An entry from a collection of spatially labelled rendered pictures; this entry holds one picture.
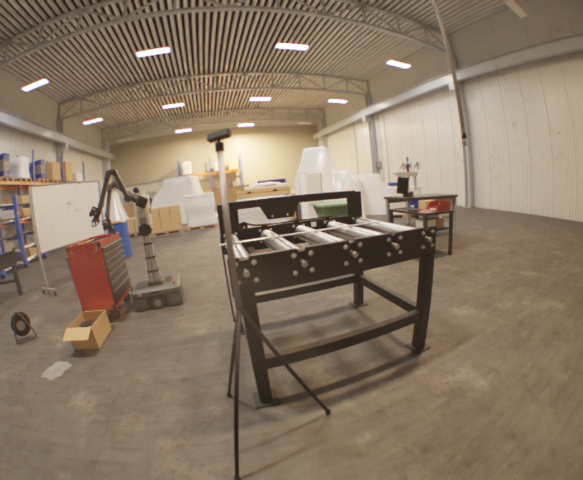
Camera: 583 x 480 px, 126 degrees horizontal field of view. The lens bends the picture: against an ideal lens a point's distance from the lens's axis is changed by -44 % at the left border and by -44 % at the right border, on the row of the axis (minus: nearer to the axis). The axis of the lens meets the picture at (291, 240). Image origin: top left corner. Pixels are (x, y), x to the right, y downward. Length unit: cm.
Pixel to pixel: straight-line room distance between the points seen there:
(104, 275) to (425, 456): 315
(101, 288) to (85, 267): 30
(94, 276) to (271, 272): 232
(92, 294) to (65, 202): 291
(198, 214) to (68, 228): 581
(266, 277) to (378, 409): 101
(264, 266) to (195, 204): 898
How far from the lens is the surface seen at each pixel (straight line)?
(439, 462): 150
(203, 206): 1018
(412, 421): 163
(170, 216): 1016
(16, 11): 1151
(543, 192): 1130
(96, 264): 315
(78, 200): 604
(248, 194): 568
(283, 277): 135
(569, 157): 1102
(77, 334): 279
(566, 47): 1117
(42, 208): 552
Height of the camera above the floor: 125
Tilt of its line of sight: 12 degrees down
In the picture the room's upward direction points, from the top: 5 degrees counter-clockwise
